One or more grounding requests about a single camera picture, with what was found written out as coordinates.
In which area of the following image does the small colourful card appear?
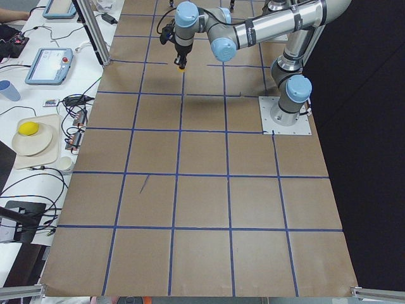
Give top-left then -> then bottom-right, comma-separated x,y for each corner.
43,99 -> 60,108

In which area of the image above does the black stand base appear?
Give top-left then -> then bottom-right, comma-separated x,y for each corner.
1,200 -> 46,244

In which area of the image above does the light blue cup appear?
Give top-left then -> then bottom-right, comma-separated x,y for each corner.
0,80 -> 21,101

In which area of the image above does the white paper cup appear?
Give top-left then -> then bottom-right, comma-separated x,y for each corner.
57,156 -> 75,174

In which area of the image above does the beige plate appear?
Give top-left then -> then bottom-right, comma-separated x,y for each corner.
11,123 -> 53,156

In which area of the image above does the circuit board module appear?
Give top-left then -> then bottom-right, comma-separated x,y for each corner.
65,132 -> 82,151
72,109 -> 87,127

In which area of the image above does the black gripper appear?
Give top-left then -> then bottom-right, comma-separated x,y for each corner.
175,32 -> 194,67

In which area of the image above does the black power adapter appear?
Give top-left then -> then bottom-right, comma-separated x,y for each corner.
101,13 -> 118,25

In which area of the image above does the beige tray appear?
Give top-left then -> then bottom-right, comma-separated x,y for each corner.
11,114 -> 61,170

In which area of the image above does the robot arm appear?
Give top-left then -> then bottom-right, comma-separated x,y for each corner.
161,0 -> 350,127

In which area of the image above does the aluminium frame post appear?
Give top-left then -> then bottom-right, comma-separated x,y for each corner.
72,0 -> 111,67

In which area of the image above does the blue teach pendant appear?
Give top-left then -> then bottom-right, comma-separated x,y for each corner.
42,0 -> 76,20
25,47 -> 73,86

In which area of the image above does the yellow lemon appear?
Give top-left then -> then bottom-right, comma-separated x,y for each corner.
18,121 -> 39,136

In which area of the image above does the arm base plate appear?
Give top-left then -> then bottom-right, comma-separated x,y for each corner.
273,34 -> 288,43
259,96 -> 312,136

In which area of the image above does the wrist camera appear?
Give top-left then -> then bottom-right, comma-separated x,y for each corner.
159,23 -> 175,45

